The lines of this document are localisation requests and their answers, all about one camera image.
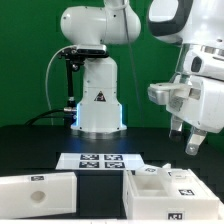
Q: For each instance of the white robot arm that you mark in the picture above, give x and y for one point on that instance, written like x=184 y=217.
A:
x=195 y=26

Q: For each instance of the white L-shaped obstacle frame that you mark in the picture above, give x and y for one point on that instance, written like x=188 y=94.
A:
x=221 y=211

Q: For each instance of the white marker base sheet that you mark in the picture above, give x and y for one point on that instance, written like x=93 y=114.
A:
x=95 y=161

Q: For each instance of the white cabinet body box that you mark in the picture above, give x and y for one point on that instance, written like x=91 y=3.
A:
x=144 y=198

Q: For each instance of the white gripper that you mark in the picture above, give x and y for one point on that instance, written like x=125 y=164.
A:
x=203 y=108

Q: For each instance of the white cabinet top block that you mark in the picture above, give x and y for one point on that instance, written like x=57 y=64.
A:
x=37 y=195

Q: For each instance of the black camera stand pole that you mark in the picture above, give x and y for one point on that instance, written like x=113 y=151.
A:
x=71 y=67

